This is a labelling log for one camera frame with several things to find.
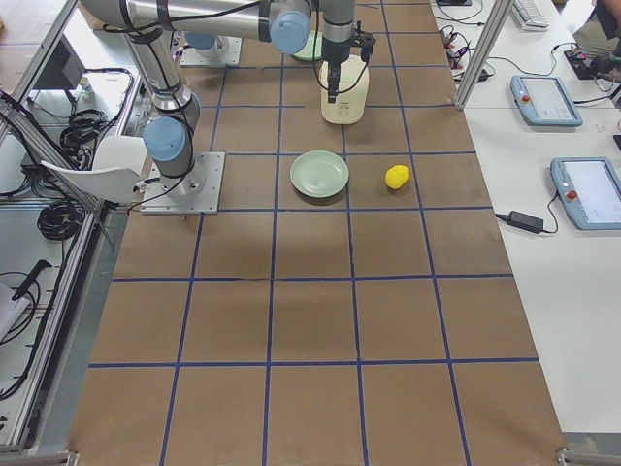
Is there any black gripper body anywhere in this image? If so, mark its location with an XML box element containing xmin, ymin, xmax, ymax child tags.
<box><xmin>323</xmin><ymin>19</ymin><xmax>375</xmax><ymax>63</ymax></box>

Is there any cream rice cooker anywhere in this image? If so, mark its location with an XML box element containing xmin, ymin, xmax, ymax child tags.
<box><xmin>321</xmin><ymin>54</ymin><xmax>370</xmax><ymax>125</ymax></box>

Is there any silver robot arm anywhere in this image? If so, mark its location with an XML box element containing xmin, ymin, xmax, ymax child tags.
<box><xmin>183</xmin><ymin>31</ymin><xmax>229</xmax><ymax>51</ymax></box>
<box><xmin>83</xmin><ymin>1</ymin><xmax>375</xmax><ymax>199</ymax></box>

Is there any green plate near arm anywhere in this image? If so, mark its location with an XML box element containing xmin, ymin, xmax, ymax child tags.
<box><xmin>289</xmin><ymin>150</ymin><xmax>349</xmax><ymax>198</ymax></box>
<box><xmin>292</xmin><ymin>30</ymin><xmax>322</xmax><ymax>62</ymax></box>

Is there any yellow toy bell pepper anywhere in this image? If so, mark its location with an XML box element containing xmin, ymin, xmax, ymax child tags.
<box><xmin>384</xmin><ymin>164</ymin><xmax>409</xmax><ymax>190</ymax></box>

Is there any white keyboard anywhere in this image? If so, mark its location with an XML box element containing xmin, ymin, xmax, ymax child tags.
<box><xmin>511</xmin><ymin>0</ymin><xmax>549</xmax><ymax>32</ymax></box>

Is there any far blue teach pendant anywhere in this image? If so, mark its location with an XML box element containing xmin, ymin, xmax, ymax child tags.
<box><xmin>509</xmin><ymin>75</ymin><xmax>583</xmax><ymax>128</ymax></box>

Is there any blue teach pendant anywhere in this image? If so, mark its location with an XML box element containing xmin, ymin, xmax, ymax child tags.
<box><xmin>550</xmin><ymin>157</ymin><xmax>620</xmax><ymax>230</ymax></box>
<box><xmin>509</xmin><ymin>75</ymin><xmax>583</xmax><ymax>128</ymax></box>

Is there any white plastic chair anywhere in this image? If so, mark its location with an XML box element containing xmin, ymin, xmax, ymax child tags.
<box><xmin>42</xmin><ymin>136</ymin><xmax>147</xmax><ymax>204</ymax></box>

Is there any black power adapter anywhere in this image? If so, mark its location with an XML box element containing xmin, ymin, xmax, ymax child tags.
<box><xmin>507</xmin><ymin>211</ymin><xmax>544</xmax><ymax>234</ymax></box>

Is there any black box on side table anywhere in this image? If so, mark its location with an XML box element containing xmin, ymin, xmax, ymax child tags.
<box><xmin>34</xmin><ymin>35</ymin><xmax>85</xmax><ymax>90</ymax></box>

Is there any near blue teach pendant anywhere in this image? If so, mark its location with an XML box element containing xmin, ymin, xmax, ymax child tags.
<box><xmin>550</xmin><ymin>157</ymin><xmax>620</xmax><ymax>230</ymax></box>

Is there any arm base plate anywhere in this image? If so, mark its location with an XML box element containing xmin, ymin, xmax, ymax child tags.
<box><xmin>139</xmin><ymin>151</ymin><xmax>225</xmax><ymax>215</ymax></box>
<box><xmin>180</xmin><ymin>36</ymin><xmax>242</xmax><ymax>68</ymax></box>

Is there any aluminium frame post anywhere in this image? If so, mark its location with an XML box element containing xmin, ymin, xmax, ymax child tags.
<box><xmin>454</xmin><ymin>0</ymin><xmax>512</xmax><ymax>111</ymax></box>

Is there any black cable coil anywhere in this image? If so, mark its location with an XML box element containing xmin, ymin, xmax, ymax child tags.
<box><xmin>37</xmin><ymin>199</ymin><xmax>83</xmax><ymax>242</ymax></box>

